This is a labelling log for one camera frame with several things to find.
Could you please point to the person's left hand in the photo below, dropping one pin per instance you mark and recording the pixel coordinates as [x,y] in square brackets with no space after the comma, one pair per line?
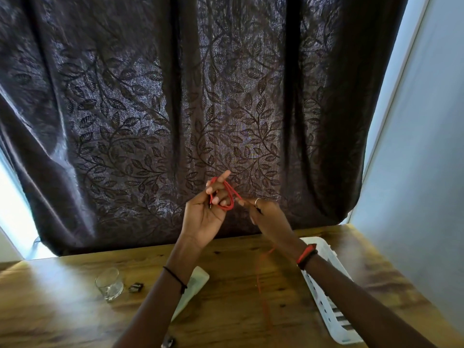
[204,217]

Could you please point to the person's right hand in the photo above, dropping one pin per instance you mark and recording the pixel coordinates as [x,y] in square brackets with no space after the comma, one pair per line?
[272,221]

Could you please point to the white plastic slotted basket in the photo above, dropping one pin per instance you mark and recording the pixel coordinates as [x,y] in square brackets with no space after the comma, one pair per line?
[326,315]

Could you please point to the person's left forearm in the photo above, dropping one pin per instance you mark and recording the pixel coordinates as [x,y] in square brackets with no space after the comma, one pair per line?
[156,308]

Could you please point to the person's right forearm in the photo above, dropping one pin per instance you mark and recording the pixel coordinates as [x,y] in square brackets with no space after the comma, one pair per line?
[366,308]

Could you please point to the red wristband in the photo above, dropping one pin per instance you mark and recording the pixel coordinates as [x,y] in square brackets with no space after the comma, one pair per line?
[305,253]

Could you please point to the black thread wristband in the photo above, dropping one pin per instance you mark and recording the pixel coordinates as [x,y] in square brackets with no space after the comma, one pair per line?
[175,279]

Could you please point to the pale green plastic case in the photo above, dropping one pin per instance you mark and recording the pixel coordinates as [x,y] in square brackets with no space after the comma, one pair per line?
[195,286]

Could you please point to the small dark metal clip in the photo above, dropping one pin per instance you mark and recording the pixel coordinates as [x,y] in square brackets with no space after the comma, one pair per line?
[136,287]

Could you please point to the brown leaf-patterned curtain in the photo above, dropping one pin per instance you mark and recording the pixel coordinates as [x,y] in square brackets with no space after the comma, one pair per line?
[199,105]

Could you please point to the clear drinking glass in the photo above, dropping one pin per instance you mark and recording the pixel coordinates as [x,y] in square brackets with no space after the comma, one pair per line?
[109,284]

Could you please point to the small round silver object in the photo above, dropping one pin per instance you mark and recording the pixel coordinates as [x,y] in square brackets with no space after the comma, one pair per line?
[167,342]

